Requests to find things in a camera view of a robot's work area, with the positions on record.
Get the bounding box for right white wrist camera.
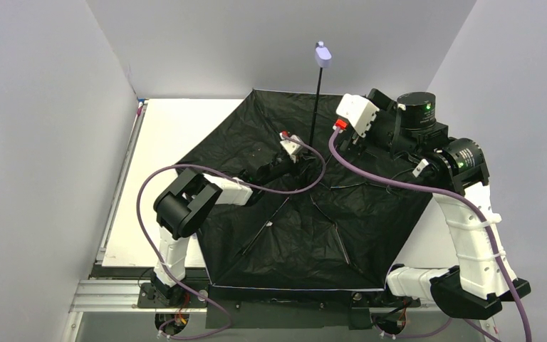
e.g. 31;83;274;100
335;93;380;138

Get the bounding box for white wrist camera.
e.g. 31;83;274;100
279;131;303;163
335;93;380;138

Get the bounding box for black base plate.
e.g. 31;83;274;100
89;265;469;331

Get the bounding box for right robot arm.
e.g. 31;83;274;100
333;89;531;320

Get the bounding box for lilac umbrella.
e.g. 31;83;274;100
175;40;432;291

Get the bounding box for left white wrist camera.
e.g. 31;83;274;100
279;131;303;163

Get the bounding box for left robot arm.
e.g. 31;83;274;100
151;157;325;297

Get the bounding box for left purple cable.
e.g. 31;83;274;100
136;133;327;341

